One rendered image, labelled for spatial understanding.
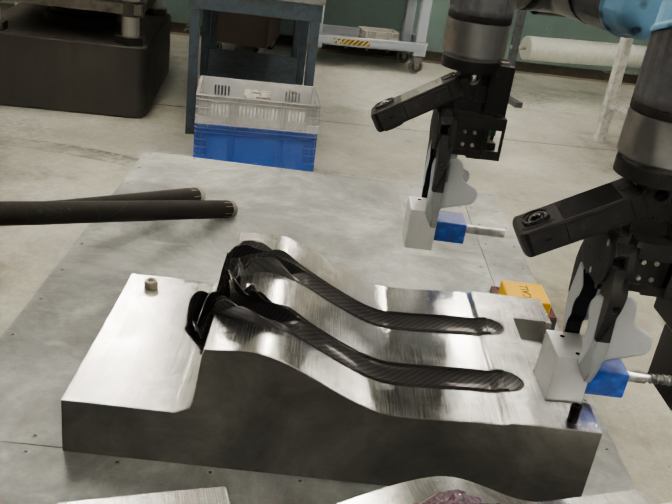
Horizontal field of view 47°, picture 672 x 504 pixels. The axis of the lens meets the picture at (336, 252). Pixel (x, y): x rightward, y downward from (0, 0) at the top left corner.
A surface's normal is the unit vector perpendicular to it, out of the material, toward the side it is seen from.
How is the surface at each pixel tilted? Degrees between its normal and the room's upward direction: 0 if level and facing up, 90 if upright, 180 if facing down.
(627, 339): 80
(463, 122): 90
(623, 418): 0
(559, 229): 90
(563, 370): 91
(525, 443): 90
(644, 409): 0
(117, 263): 0
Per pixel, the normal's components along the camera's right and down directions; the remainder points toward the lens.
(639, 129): -0.89, 0.07
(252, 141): 0.10, 0.45
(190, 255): 0.12, -0.90
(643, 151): -0.72, 0.21
